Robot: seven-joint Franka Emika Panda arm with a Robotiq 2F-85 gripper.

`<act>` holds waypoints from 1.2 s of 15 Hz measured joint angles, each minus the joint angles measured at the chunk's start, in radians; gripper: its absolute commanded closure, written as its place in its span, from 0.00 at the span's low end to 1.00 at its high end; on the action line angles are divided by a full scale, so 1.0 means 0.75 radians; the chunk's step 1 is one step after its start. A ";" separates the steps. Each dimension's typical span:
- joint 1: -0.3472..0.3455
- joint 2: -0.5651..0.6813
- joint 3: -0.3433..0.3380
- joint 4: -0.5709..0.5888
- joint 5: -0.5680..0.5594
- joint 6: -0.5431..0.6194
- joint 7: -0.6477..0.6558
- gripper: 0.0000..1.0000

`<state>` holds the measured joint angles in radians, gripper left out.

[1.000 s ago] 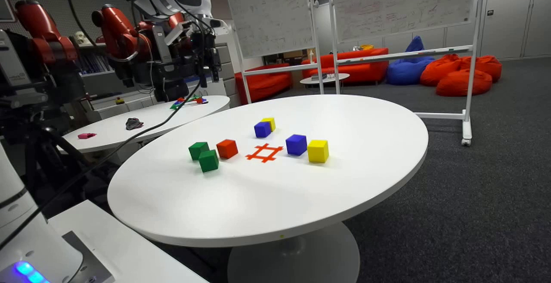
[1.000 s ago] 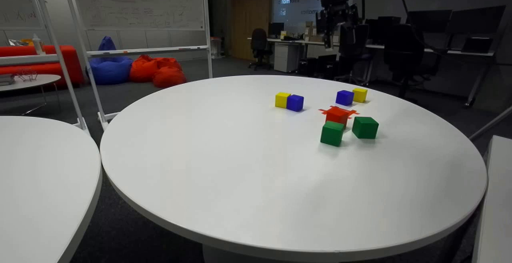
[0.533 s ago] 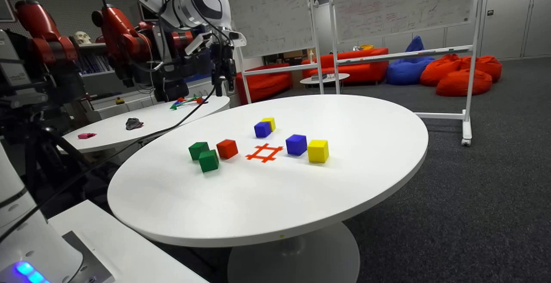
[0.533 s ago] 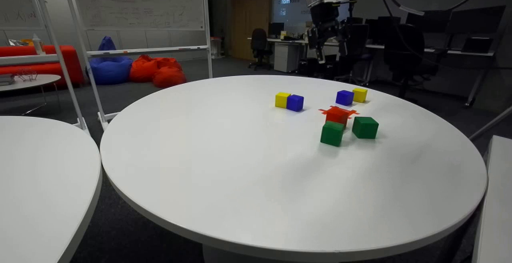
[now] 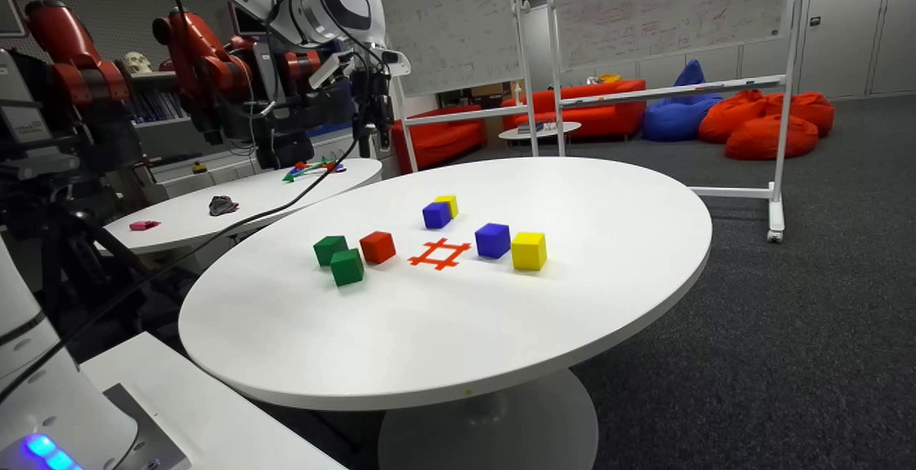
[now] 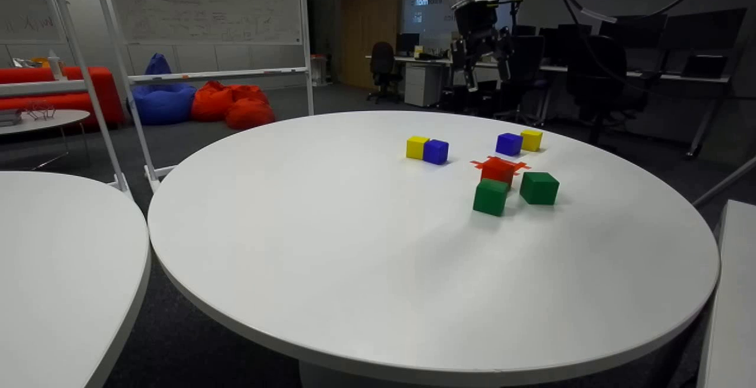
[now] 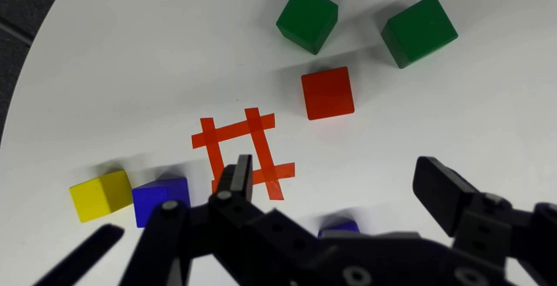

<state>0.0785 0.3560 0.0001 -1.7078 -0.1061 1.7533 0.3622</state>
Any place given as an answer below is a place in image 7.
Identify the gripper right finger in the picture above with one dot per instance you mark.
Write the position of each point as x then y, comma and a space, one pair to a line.
448, 194

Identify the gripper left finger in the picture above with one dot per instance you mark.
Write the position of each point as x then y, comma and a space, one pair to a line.
235, 216

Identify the blue wooden cube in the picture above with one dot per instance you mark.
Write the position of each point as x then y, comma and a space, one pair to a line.
340, 227
156, 194

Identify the yellow wooden cube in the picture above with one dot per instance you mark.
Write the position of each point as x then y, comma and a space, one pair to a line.
100, 195

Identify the red wooden cube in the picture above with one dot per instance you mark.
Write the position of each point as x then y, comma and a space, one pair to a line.
327, 93

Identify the green wooden cube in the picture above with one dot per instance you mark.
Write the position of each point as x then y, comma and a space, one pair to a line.
420, 31
309, 18

